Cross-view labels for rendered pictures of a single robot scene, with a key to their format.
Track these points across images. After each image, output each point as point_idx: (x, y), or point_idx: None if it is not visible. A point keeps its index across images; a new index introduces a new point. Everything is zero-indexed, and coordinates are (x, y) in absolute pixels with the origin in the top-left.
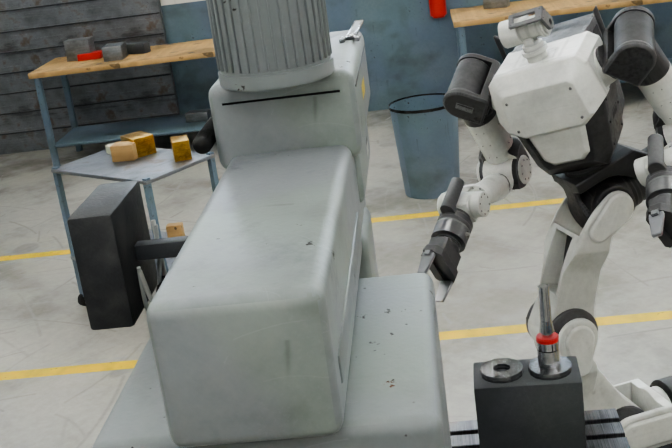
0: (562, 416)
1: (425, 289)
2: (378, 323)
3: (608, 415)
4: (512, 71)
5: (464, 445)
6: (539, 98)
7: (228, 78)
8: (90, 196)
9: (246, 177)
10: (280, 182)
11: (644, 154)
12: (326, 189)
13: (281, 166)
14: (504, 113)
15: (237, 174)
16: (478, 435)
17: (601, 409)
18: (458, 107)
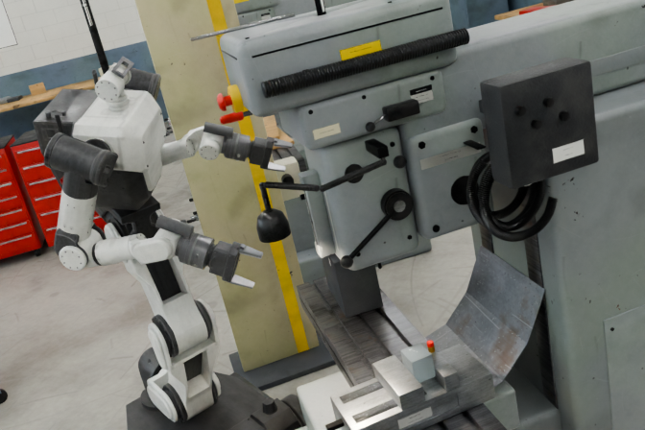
0: None
1: None
2: None
3: (306, 285)
4: (126, 117)
5: (359, 321)
6: (153, 129)
7: None
8: (535, 74)
9: (500, 32)
10: (505, 25)
11: None
12: (511, 17)
13: (471, 35)
14: (141, 152)
15: (494, 35)
16: (344, 320)
17: (298, 289)
18: (105, 170)
